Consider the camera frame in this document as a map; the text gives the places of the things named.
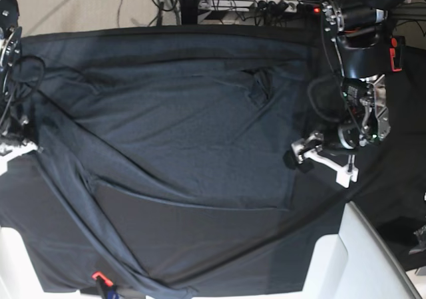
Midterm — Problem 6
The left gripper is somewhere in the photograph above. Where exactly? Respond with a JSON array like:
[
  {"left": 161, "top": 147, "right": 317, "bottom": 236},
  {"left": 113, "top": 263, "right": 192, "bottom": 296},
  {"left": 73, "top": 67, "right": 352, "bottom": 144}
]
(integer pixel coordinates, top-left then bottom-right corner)
[{"left": 283, "top": 129, "right": 358, "bottom": 173}]

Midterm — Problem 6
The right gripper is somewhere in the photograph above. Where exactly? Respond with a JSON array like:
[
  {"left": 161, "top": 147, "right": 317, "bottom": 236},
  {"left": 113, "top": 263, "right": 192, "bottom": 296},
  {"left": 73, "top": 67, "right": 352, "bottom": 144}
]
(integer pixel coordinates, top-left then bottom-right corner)
[{"left": 1, "top": 115, "right": 39, "bottom": 152}]

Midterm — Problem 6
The dark grey T-shirt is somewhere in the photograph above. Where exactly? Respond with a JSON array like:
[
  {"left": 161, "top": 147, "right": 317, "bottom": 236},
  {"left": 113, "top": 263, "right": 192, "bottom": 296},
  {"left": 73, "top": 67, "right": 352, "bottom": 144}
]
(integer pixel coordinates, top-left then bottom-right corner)
[{"left": 1, "top": 32, "right": 318, "bottom": 298}]

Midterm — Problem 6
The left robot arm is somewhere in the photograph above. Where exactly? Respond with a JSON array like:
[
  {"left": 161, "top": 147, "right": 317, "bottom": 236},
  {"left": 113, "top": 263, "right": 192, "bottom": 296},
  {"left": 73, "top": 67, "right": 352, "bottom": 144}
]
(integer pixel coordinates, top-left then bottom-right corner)
[{"left": 284, "top": 0, "right": 425, "bottom": 173}]

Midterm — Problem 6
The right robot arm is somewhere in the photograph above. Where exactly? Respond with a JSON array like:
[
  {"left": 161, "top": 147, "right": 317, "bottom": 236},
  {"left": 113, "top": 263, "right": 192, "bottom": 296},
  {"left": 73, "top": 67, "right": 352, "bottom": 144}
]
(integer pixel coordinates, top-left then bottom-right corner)
[{"left": 1, "top": 0, "right": 45, "bottom": 156}]

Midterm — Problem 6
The black table cloth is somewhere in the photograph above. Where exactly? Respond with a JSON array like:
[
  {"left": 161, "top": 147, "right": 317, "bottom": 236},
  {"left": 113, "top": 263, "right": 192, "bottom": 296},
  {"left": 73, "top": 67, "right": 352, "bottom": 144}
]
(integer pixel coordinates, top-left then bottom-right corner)
[{"left": 1, "top": 26, "right": 425, "bottom": 298}]

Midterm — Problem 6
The red and black clamp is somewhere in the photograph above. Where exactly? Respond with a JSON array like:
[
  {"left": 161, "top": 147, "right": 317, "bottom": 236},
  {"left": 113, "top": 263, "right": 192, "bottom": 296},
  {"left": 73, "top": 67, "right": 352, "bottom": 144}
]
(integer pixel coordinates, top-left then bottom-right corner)
[{"left": 389, "top": 36, "right": 405, "bottom": 73}]

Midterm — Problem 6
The white chair left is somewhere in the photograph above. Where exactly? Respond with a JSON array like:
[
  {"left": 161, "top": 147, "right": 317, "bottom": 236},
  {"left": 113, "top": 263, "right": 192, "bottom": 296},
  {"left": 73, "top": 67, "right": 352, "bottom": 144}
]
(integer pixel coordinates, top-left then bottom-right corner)
[{"left": 1, "top": 227, "right": 81, "bottom": 298}]

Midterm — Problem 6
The blue clamp at bottom edge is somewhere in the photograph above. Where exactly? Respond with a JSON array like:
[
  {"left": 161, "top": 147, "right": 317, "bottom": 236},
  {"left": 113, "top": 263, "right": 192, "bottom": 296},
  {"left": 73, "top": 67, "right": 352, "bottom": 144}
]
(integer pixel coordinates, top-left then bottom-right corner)
[{"left": 92, "top": 271, "right": 120, "bottom": 299}]

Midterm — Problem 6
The white power strip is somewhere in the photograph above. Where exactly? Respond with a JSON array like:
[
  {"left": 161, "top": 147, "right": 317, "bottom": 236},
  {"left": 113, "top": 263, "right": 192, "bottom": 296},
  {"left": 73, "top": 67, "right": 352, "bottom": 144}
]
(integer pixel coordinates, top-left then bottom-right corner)
[{"left": 198, "top": 0, "right": 300, "bottom": 13}]

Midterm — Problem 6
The black monitor stand pole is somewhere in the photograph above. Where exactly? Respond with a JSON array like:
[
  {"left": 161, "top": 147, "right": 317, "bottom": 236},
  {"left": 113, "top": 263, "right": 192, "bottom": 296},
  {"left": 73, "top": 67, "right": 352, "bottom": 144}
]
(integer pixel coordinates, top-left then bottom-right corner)
[{"left": 179, "top": 0, "right": 200, "bottom": 25}]

